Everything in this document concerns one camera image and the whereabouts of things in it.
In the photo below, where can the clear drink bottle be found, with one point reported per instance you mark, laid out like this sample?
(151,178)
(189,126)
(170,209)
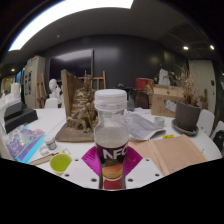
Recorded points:
(111,133)

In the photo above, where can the small yellow tag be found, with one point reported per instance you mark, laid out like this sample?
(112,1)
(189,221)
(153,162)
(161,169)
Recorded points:
(168,136)

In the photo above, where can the black wall screen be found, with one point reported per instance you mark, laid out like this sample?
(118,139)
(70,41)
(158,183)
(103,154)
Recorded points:
(71,63)

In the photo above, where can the grey glass flask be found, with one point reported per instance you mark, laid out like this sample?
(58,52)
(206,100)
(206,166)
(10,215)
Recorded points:
(130,105)

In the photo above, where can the lime green mug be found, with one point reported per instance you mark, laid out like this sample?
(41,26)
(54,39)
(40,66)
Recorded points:
(60,163)

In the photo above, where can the colourful picture book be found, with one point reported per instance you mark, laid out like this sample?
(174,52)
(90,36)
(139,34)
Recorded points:
(25,141)

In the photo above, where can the red box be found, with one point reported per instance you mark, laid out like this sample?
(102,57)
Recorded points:
(143,83)

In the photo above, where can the small grey cup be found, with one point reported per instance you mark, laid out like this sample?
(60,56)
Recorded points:
(159,121)

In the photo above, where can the white cabinet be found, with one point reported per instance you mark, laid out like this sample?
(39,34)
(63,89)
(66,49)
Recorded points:
(31,80)

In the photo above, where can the white paper bag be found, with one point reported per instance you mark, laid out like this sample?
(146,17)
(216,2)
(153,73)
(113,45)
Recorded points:
(163,76)

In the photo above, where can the wooden paintbrush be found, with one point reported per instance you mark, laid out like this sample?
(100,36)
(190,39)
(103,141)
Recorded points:
(43,159)

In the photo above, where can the black box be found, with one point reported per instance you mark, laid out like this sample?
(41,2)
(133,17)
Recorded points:
(20,116)

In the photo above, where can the white plaster bust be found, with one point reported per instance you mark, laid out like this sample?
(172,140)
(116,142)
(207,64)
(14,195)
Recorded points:
(53,88)

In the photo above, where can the dried plant in dark pot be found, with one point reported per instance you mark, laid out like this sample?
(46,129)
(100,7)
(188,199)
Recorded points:
(186,115)

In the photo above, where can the wooden easel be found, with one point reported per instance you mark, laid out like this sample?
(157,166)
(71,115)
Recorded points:
(41,90)
(98,81)

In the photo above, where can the grey newspaper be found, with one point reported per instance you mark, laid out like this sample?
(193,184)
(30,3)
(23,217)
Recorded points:
(141,126)

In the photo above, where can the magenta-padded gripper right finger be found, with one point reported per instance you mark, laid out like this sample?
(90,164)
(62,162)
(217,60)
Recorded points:
(141,170)

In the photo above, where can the beige canvas sheet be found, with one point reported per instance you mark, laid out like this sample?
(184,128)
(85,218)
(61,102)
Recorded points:
(176,153)

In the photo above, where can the brown cardboard box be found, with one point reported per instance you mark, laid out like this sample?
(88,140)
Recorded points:
(163,100)

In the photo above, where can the wooden figure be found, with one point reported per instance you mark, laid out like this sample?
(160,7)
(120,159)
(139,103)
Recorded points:
(203,98)

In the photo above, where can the black backpack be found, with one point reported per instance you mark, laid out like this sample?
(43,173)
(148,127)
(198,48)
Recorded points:
(220,138)

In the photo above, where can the small white-lidded jar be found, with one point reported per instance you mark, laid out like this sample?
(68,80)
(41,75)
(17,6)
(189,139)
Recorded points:
(50,142)

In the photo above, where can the golden sculpture on wooden base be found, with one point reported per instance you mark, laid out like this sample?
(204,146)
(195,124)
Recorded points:
(80,110)

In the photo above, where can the dark grey plant saucer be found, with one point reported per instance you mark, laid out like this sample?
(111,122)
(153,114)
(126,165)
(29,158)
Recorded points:
(180,131)

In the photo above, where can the long white ceiling light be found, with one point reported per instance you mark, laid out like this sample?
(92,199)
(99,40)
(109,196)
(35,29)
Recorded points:
(66,13)

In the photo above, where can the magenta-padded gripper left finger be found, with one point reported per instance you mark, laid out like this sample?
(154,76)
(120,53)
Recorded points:
(81,170)

